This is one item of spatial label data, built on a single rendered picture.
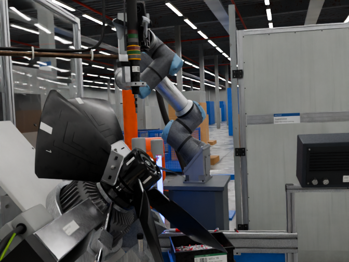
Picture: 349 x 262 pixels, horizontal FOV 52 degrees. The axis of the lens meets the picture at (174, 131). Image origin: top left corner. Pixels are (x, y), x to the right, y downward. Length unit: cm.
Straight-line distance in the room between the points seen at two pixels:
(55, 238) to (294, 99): 242
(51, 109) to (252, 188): 230
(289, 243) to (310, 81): 169
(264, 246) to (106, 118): 83
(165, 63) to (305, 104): 179
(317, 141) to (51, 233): 102
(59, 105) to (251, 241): 99
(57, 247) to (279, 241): 100
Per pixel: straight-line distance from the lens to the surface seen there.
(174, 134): 186
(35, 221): 85
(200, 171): 181
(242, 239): 154
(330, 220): 314
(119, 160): 101
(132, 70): 113
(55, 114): 87
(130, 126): 523
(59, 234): 82
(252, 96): 291
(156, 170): 107
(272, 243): 156
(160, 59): 137
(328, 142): 146
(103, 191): 103
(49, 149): 83
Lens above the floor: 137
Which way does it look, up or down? 3 degrees down
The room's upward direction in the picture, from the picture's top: 3 degrees counter-clockwise
